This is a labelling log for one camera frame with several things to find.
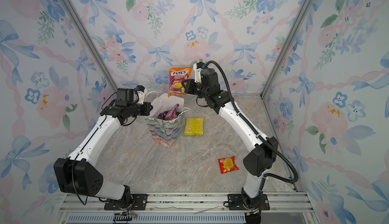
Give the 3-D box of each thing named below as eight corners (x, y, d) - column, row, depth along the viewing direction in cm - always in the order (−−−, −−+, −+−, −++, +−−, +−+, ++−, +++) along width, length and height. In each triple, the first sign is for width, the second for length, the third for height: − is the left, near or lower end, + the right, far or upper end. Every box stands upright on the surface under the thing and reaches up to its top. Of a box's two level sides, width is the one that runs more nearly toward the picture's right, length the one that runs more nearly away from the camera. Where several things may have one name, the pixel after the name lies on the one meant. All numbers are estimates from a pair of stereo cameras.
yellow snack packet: (184, 135, 100) (184, 132, 98) (185, 119, 108) (184, 116, 106) (204, 135, 100) (204, 132, 98) (204, 119, 108) (204, 116, 106)
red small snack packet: (221, 173, 85) (221, 172, 83) (217, 160, 90) (218, 158, 88) (238, 170, 86) (239, 168, 84) (233, 157, 91) (234, 155, 89)
